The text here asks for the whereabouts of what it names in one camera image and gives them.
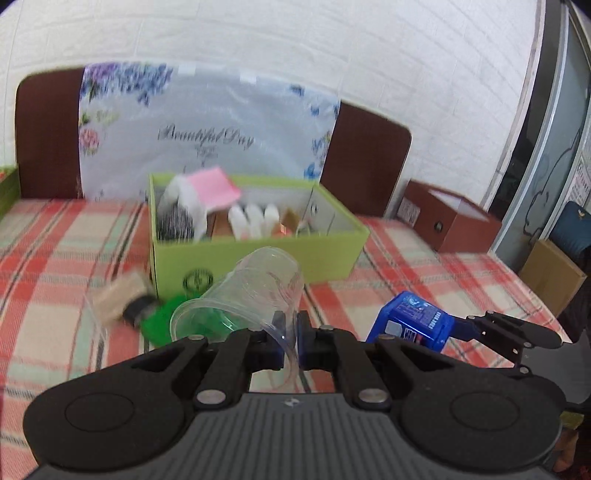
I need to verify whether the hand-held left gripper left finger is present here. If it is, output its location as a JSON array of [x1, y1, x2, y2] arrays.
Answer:
[[131, 311, 284, 411]]

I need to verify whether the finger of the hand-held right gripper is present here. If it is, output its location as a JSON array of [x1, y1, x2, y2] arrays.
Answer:
[[455, 311, 565, 370]]

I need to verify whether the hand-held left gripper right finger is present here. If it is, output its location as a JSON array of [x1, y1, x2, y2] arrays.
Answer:
[[295, 310, 432, 411]]

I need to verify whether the blue snack packet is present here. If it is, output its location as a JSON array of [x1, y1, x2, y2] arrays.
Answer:
[[366, 291, 458, 354]]

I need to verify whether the clear plastic cup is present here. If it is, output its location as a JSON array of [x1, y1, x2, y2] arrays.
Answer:
[[169, 247, 306, 393]]

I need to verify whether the light green cardboard box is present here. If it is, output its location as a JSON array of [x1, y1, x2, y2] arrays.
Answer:
[[147, 173, 370, 301]]

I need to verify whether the pink sticky note pad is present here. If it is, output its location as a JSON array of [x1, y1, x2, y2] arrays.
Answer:
[[161, 168, 242, 241]]

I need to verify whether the flat cardboard carton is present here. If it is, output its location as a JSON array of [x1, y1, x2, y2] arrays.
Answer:
[[519, 239, 587, 318]]

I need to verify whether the brown cardboard box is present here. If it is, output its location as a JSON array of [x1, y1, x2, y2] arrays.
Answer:
[[398, 180, 503, 253]]

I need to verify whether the green plastic bag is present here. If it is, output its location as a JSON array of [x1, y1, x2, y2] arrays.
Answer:
[[140, 295, 241, 347]]

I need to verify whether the dark blue bag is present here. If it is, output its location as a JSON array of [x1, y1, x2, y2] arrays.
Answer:
[[549, 200, 591, 278]]

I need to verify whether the dark speckled pouch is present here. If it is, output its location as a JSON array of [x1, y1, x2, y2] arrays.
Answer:
[[156, 194, 197, 241]]

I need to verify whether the brown wooden headboard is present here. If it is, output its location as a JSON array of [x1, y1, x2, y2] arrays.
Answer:
[[14, 68, 413, 217]]

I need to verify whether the glass door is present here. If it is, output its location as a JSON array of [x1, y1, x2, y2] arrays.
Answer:
[[480, 0, 591, 287]]

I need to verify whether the plaid blanket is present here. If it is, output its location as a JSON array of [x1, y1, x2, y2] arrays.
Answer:
[[0, 198, 573, 462]]

